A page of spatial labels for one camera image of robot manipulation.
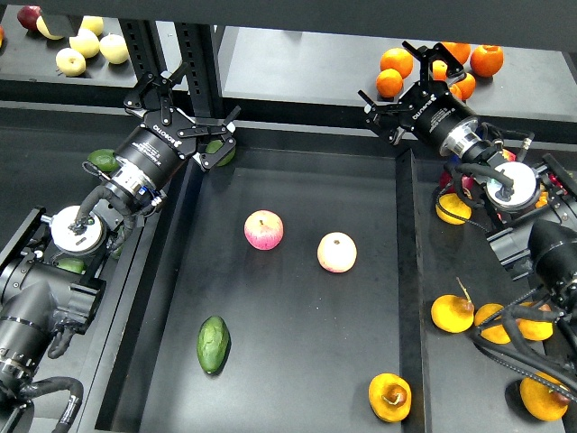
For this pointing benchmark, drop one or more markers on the pale yellow apple back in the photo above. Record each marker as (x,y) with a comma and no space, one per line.
(95,24)

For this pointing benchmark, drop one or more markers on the black shelf upright post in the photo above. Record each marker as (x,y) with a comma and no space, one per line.
(195,47)

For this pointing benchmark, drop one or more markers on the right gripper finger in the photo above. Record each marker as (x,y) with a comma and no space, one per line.
(425,57)
(388,122)

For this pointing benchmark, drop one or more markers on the orange lower left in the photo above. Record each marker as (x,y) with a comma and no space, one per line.
(389,83)

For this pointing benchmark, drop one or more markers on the cherry tomato and chili bunch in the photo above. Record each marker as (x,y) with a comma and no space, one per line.
(550,188)

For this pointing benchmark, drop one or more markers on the green avocado left tray top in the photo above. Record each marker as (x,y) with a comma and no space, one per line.
(104,160)

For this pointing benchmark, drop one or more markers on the pale yellow apple right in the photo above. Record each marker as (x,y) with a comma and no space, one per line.
(114,48)

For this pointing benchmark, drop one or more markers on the dark avocado cluster right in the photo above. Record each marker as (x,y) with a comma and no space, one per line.
(115,244)

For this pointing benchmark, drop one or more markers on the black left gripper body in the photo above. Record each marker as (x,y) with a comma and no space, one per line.
(156,149)

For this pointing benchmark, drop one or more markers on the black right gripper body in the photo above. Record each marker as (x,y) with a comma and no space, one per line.
(436,117)

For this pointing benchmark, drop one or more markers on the yellow pear upper right tray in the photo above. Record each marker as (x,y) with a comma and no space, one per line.
(452,210)

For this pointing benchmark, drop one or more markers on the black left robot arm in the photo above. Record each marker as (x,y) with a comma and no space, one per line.
(51,287)

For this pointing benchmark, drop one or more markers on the red pink apple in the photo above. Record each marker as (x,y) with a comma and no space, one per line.
(263,229)

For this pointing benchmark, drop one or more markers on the orange top middle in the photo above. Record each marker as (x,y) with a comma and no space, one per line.
(460,50)

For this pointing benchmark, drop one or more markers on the pale yellow apple middle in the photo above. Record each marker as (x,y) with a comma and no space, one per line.
(86,43)

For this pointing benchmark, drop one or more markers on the dark red apple right tray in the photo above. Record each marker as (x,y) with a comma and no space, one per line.
(446,177)

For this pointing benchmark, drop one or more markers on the small orange right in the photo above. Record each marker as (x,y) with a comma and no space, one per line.
(467,86)

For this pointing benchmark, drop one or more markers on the small orange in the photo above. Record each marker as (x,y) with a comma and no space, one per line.
(439,70)
(467,86)

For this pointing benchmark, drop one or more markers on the small orange centre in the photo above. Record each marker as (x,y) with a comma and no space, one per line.
(439,70)

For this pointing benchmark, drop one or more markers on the dark red apple shelf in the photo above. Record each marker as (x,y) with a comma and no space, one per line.
(28,16)

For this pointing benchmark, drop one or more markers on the dark green avocado tray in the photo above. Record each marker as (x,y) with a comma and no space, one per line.
(213,339)

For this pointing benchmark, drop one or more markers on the orange top left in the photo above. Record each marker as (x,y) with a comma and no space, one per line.
(398,59)

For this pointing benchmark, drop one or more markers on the orange front bottom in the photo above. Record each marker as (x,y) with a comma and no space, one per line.
(456,91)

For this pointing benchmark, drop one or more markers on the pale yellow pink apple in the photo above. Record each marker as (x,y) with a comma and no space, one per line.
(337,252)

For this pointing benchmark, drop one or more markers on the bright red apple right tray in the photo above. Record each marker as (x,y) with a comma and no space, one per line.
(508,155)

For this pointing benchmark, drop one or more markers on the pale yellow apple front left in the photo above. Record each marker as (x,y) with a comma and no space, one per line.
(70,62)

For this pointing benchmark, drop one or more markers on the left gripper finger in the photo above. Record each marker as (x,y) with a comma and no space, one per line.
(160,86)
(197,133)

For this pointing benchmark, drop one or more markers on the green avocado cluster lower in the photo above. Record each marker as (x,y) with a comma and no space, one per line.
(71,264)

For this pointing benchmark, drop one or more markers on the black centre tray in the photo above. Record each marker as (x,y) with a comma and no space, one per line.
(305,343)

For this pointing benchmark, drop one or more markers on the orange top right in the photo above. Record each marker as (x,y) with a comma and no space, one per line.
(487,60)

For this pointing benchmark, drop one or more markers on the yellow pear with long stem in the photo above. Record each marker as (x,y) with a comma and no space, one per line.
(452,313)

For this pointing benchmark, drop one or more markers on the yellow apple partly hidden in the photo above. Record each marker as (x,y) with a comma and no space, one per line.
(44,30)

